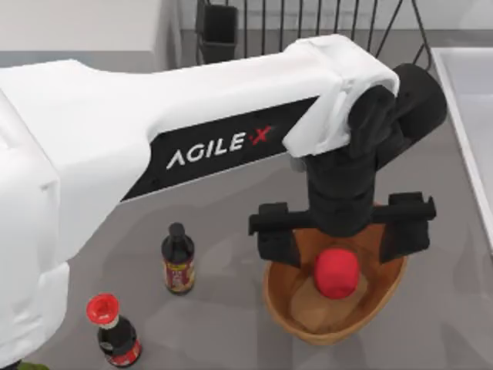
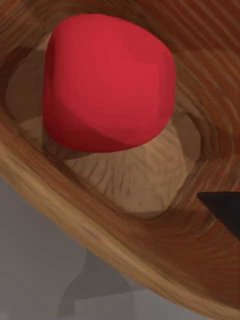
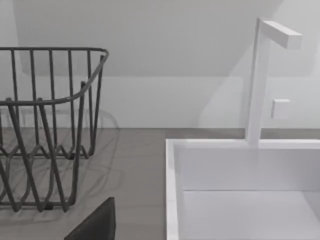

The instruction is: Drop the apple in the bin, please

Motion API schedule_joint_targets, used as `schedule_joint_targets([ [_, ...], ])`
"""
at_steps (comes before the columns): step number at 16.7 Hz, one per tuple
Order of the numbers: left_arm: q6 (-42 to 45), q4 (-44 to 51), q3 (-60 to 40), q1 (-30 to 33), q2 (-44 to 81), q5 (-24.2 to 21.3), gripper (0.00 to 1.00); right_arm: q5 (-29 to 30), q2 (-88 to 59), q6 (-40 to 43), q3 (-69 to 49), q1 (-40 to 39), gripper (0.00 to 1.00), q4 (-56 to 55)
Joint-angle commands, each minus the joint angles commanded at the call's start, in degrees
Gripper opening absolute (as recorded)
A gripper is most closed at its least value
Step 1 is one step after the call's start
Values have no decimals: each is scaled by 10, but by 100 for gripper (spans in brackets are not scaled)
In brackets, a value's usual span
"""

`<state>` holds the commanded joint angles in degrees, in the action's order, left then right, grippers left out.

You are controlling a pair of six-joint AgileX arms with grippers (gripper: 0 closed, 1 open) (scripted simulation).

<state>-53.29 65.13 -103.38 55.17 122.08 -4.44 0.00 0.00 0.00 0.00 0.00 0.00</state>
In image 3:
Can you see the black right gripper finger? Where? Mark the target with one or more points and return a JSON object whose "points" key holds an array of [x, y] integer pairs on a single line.
{"points": [[100, 222]]}

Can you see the white sink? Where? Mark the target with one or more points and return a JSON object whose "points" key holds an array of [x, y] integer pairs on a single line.
{"points": [[225, 190]]}

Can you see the tall white tap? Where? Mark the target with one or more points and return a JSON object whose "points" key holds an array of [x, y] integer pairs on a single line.
{"points": [[257, 82]]}

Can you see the white square tap knob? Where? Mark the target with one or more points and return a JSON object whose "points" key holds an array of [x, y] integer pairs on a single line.
{"points": [[279, 109]]}

